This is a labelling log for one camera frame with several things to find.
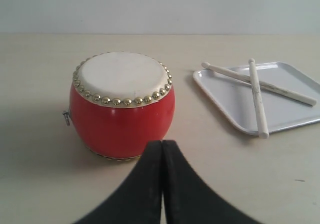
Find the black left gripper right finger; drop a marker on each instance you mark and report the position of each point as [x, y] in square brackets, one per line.
[187, 198]

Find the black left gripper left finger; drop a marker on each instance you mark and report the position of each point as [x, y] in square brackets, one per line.
[138, 198]

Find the white wooden drumstick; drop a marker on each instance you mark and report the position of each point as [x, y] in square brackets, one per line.
[260, 115]
[264, 85]

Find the red small drum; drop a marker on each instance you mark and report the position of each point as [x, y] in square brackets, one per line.
[119, 101]

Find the white plastic tray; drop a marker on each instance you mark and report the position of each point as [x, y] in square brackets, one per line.
[234, 98]

